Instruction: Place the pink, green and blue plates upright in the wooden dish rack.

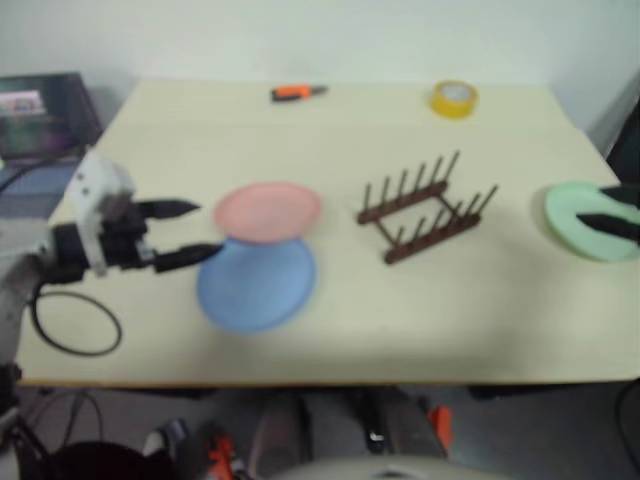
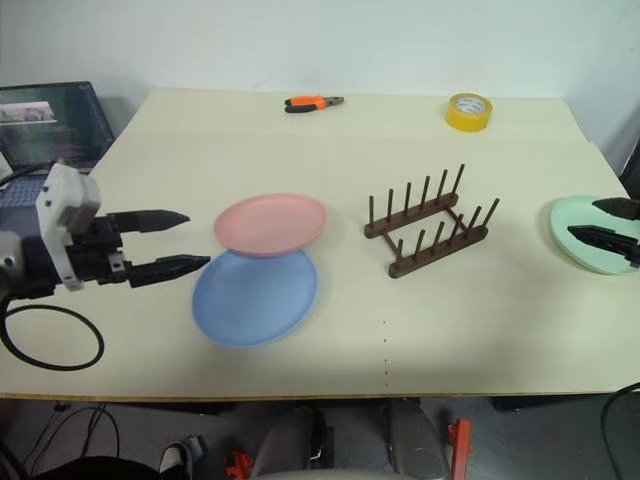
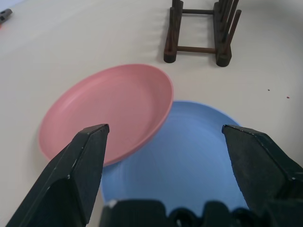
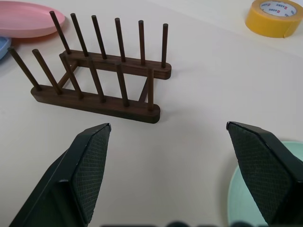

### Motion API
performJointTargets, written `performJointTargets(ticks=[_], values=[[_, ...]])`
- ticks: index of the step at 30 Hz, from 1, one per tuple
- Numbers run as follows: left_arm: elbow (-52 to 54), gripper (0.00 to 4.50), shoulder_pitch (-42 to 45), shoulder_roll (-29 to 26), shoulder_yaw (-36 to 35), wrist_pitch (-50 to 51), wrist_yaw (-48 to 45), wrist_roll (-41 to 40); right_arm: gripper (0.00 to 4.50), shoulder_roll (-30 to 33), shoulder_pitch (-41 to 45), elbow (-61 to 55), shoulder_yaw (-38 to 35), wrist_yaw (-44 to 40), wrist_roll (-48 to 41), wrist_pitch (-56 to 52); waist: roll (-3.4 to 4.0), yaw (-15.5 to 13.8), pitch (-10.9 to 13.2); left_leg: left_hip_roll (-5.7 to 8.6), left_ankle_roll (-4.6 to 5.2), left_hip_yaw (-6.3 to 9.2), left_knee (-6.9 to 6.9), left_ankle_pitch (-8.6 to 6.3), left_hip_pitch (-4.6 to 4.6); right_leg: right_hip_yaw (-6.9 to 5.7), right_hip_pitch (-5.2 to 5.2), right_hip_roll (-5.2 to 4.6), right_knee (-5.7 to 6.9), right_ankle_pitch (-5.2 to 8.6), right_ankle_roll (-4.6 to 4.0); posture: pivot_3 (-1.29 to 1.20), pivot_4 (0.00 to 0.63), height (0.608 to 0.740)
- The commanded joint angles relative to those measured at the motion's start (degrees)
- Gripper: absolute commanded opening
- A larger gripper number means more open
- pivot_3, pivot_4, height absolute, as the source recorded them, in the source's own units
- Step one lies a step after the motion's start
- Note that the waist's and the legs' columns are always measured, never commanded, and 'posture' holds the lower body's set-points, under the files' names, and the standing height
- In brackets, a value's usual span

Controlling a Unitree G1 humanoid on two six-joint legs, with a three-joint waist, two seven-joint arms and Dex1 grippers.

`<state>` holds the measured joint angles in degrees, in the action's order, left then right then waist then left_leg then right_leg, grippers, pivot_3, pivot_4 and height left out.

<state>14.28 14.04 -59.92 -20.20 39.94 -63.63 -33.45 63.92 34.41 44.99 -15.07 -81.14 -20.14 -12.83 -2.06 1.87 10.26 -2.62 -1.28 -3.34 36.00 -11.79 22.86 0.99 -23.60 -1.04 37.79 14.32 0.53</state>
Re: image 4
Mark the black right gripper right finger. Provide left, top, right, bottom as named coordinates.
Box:
left=226, top=121, right=303, bottom=227

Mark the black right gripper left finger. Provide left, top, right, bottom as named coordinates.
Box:
left=7, top=122, right=112, bottom=227

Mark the green round plate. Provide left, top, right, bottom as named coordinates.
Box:
left=227, top=141, right=303, bottom=227

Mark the blue round plate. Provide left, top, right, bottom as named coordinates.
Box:
left=0, top=36, right=12, bottom=60

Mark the pink round plate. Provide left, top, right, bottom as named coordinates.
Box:
left=0, top=1, right=67, bottom=38

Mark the brown wooden dish rack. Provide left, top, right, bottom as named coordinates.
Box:
left=7, top=10, right=172, bottom=125

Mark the yellow tape roll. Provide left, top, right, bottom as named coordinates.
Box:
left=245, top=0, right=303, bottom=38

